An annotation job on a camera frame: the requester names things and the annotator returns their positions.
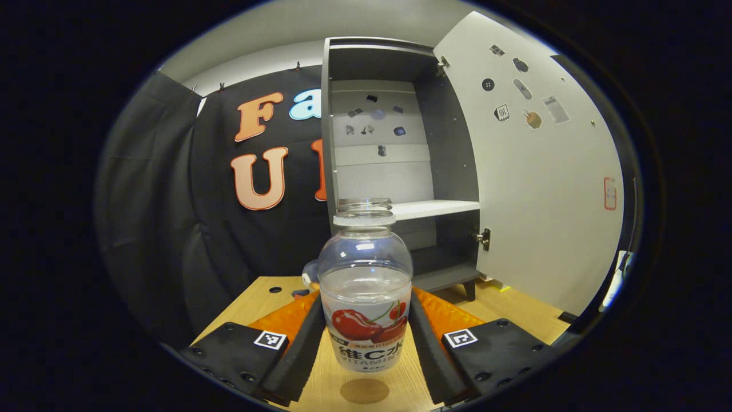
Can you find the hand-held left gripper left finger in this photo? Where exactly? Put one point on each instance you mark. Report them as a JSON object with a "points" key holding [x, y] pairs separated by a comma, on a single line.
{"points": [[300, 349]]}

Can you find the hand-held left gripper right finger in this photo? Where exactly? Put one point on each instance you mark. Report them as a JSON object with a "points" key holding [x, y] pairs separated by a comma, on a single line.
{"points": [[429, 349]]}

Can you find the round brown coaster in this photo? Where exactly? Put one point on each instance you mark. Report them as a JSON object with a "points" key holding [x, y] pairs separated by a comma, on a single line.
{"points": [[364, 391]]}

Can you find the clear plastic bottle red label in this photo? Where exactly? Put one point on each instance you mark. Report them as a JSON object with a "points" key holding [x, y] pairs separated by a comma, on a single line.
{"points": [[365, 297]]}

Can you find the white cabinet door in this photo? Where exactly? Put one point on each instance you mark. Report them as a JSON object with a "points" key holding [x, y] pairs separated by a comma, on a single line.
{"points": [[543, 200]]}

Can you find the grey cabinet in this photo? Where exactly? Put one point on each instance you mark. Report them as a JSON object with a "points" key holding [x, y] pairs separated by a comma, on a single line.
{"points": [[446, 143]]}

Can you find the metal door hinge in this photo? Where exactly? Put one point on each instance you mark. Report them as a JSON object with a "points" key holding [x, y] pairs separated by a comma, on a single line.
{"points": [[443, 64], [483, 238]]}

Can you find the white cabinet shelf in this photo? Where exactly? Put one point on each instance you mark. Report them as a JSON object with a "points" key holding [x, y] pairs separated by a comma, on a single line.
{"points": [[434, 209]]}

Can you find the blue white penguin plush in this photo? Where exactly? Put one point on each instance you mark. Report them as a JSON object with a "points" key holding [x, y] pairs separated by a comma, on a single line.
{"points": [[311, 268]]}

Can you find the black backdrop cloth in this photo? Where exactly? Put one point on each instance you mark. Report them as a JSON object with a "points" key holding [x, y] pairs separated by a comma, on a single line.
{"points": [[160, 217]]}

